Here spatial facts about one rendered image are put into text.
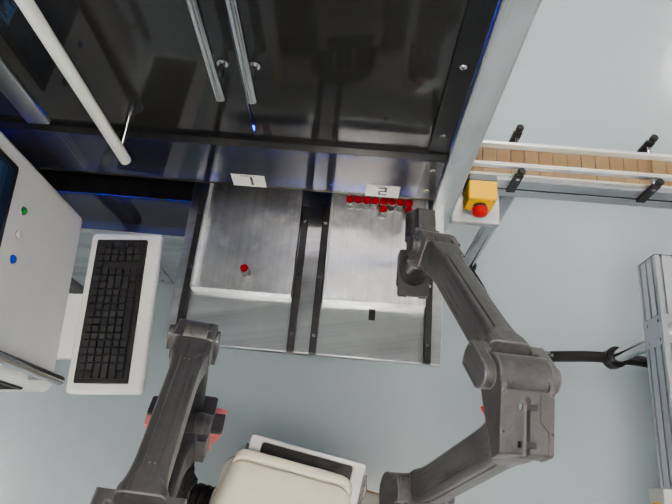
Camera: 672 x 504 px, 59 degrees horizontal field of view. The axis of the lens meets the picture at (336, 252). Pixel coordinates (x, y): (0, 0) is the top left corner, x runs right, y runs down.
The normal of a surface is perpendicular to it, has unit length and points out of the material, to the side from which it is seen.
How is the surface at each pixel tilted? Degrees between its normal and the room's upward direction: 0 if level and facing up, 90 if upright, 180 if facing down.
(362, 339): 0
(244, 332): 0
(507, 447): 17
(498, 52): 90
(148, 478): 41
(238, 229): 0
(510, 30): 90
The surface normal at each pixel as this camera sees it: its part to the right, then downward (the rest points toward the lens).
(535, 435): 0.24, -0.19
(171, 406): 0.21, -0.86
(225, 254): 0.00, -0.37
